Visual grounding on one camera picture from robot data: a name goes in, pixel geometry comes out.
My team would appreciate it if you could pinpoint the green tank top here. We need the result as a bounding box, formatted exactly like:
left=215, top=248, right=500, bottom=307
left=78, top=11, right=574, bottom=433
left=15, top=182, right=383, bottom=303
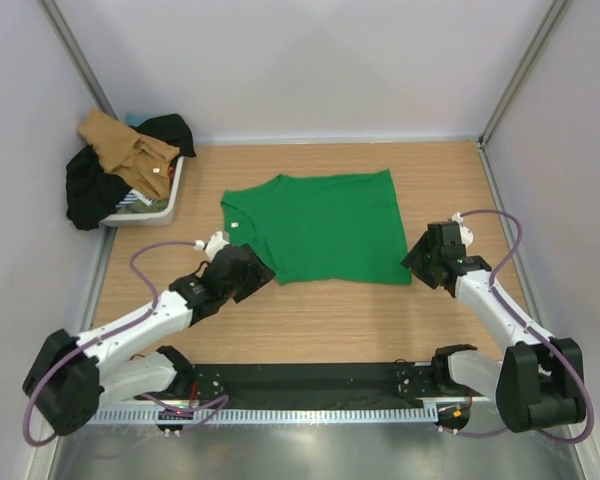
left=220, top=170, right=412, bottom=285

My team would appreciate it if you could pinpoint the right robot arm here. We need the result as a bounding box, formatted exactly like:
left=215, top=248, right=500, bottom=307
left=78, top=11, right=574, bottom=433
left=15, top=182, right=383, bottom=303
left=402, top=213, right=594, bottom=436

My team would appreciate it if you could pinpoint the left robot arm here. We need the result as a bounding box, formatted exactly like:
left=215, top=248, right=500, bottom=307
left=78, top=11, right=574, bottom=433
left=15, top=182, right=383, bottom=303
left=22, top=242, right=275, bottom=436

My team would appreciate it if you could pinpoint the tan tank top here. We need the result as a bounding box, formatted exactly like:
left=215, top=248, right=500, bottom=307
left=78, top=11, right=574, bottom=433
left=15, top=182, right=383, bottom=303
left=78, top=109, right=180, bottom=200

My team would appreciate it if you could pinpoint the black tank top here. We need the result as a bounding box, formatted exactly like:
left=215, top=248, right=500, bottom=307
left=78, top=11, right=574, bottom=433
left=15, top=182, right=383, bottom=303
left=133, top=114, right=196, bottom=158

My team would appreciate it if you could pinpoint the white laundry bin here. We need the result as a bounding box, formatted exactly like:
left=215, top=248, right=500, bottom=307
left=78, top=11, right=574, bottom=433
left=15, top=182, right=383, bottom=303
left=100, top=157, right=185, bottom=227

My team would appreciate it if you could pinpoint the camouflage garment in bin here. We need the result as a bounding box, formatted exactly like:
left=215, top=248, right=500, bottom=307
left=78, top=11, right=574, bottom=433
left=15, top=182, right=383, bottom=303
left=115, top=199, right=169, bottom=215

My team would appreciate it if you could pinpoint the striped garment in bin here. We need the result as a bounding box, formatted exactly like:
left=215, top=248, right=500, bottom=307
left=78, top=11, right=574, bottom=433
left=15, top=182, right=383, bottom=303
left=116, top=189, right=146, bottom=208

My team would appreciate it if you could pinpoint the black garment over bin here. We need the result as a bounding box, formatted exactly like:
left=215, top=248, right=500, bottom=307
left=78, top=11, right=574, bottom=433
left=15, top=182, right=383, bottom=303
left=65, top=146, right=131, bottom=231

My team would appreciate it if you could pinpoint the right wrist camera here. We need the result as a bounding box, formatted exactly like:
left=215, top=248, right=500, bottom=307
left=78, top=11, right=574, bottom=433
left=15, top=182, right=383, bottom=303
left=449, top=212, right=474, bottom=247

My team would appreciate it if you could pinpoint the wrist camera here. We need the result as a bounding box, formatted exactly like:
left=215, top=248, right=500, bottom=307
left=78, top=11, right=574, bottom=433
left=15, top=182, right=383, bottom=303
left=194, top=230, right=229, bottom=261
left=449, top=212, right=474, bottom=247

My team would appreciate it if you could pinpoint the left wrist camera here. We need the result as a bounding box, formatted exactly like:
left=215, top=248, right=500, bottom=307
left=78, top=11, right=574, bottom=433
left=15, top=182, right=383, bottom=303
left=194, top=230, right=229, bottom=261

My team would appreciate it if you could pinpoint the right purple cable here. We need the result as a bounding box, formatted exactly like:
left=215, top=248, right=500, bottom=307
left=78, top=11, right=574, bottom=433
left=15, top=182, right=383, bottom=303
left=437, top=208, right=596, bottom=446

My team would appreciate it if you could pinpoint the purple cable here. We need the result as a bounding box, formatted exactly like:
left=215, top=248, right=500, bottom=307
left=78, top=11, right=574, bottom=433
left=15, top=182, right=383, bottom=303
left=23, top=240, right=231, bottom=447
left=437, top=208, right=596, bottom=446

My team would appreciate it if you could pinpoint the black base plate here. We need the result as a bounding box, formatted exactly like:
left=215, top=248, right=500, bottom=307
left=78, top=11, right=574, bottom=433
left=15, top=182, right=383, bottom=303
left=132, top=362, right=491, bottom=434

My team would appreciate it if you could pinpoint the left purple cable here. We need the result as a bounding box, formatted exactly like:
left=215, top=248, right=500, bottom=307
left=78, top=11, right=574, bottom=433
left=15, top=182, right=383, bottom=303
left=23, top=240, right=231, bottom=447

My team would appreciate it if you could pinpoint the slotted cable duct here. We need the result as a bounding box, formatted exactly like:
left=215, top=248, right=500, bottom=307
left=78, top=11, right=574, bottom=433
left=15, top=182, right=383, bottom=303
left=89, top=404, right=438, bottom=426

